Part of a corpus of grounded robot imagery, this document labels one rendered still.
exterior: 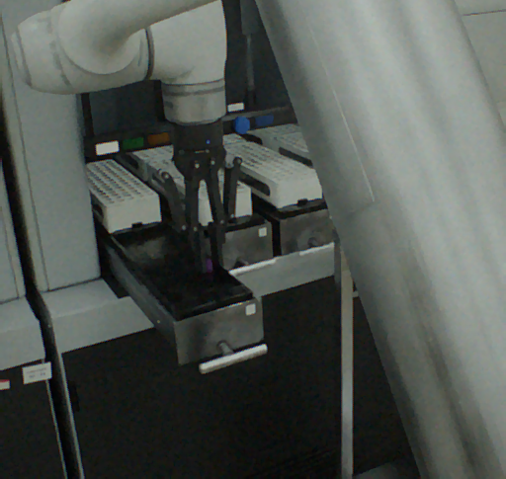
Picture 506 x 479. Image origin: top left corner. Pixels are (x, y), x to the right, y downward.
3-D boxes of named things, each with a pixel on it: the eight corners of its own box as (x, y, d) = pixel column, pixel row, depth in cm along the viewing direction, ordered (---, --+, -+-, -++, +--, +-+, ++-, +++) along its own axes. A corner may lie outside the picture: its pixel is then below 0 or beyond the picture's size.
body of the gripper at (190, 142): (211, 110, 108) (216, 168, 111) (159, 119, 104) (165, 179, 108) (233, 119, 102) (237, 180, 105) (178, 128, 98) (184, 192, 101)
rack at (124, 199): (70, 195, 151) (66, 167, 149) (115, 186, 155) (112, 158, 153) (111, 239, 126) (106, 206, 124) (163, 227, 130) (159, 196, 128)
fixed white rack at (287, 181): (212, 176, 158) (210, 148, 156) (252, 167, 162) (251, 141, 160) (278, 214, 133) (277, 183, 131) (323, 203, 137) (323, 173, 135)
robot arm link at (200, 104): (151, 80, 103) (155, 119, 105) (174, 89, 95) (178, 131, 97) (209, 72, 107) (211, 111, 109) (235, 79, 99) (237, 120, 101)
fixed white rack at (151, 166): (147, 189, 152) (144, 161, 149) (191, 180, 156) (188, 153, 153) (204, 232, 127) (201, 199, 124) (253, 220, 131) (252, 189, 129)
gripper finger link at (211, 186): (196, 154, 107) (205, 151, 107) (210, 221, 112) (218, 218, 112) (207, 160, 104) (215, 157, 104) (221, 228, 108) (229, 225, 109)
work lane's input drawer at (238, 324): (62, 221, 156) (56, 183, 152) (122, 208, 161) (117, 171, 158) (190, 383, 95) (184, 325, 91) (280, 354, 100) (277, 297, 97)
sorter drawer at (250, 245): (98, 180, 183) (93, 146, 179) (148, 170, 188) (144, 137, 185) (215, 285, 122) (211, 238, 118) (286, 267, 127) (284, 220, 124)
